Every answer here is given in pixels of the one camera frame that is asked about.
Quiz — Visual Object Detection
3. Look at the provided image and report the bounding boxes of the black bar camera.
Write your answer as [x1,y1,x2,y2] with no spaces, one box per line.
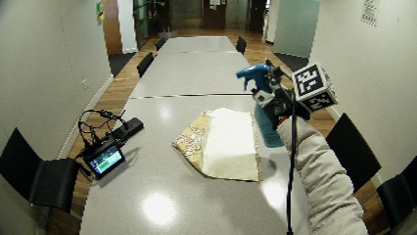
[108,117,147,142]

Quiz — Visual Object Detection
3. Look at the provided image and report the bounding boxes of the black chair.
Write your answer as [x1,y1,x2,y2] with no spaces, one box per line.
[235,35,249,55]
[136,51,156,78]
[376,156,417,230]
[154,36,168,52]
[0,127,82,213]
[325,112,384,194]

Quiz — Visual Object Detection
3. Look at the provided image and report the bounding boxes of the black camera cables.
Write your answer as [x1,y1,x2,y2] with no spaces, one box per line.
[78,109,128,149]

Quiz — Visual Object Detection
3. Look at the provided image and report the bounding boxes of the folded white and beige cloth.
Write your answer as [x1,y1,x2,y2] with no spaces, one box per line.
[171,107,265,183]

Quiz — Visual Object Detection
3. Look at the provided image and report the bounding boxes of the printed marker sheet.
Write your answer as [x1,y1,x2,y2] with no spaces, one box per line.
[360,0,380,27]

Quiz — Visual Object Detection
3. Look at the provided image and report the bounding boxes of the white marker cube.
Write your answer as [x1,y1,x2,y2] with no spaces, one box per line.
[291,62,340,113]

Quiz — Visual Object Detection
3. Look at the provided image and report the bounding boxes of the green wall sign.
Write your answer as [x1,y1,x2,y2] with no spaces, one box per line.
[95,2,106,22]

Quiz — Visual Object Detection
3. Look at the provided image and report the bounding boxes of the black glove cable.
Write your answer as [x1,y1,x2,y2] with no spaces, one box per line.
[284,96,300,235]

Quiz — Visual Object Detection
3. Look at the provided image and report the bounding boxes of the dark wooden door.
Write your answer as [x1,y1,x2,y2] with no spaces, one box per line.
[203,0,228,30]

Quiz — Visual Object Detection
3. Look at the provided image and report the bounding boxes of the blue spray bottle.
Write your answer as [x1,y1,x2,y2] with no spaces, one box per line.
[235,63,287,149]

